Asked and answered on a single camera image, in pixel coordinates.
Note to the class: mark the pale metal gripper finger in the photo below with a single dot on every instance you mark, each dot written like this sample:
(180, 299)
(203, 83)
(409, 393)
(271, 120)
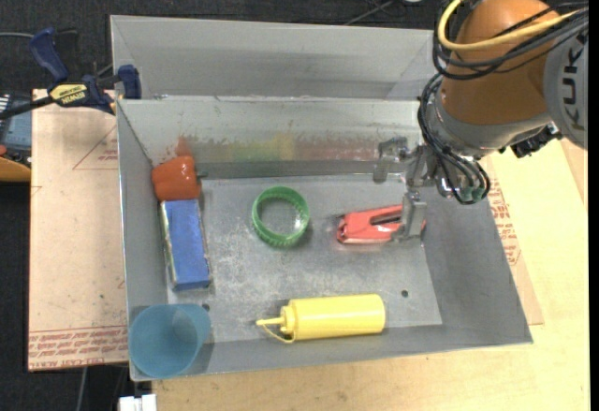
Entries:
(420, 219)
(407, 217)

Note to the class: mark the red stapler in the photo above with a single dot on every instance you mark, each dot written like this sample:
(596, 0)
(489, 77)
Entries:
(365, 231)

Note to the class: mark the yellow squeeze bottle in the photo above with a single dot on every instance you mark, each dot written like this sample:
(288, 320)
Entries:
(337, 318)

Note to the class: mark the grey metal bin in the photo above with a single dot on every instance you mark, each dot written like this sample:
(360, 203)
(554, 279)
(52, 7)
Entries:
(281, 133)

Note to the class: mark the blue sponge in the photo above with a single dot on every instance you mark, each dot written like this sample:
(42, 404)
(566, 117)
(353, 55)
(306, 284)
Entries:
(187, 245)

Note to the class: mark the orange toy bell pepper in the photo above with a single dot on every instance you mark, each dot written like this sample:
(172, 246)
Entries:
(175, 180)

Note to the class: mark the blue plastic cup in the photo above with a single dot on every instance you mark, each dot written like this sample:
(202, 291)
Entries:
(164, 343)

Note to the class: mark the black cylinder on white bracket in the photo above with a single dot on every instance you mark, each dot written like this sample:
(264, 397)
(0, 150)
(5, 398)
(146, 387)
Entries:
(533, 142)

